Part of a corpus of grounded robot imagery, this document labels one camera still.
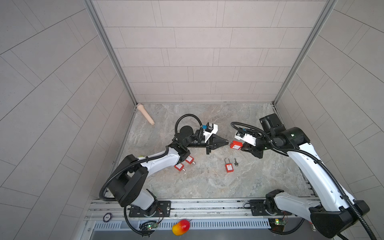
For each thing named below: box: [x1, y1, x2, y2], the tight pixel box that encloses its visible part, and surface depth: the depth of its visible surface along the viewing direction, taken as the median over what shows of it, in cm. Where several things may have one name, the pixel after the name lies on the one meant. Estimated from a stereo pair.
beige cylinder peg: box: [137, 103, 155, 126], surface depth 110 cm
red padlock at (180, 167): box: [174, 163, 186, 172], surface depth 85 cm
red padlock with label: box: [230, 140, 243, 150], surface depth 67 cm
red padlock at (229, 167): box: [224, 157, 234, 173], surface depth 85 cm
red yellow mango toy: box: [172, 219, 191, 236], surface depth 65 cm
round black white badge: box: [103, 212, 113, 223], surface depth 69 cm
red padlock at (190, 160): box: [185, 155, 196, 165], surface depth 88 cm
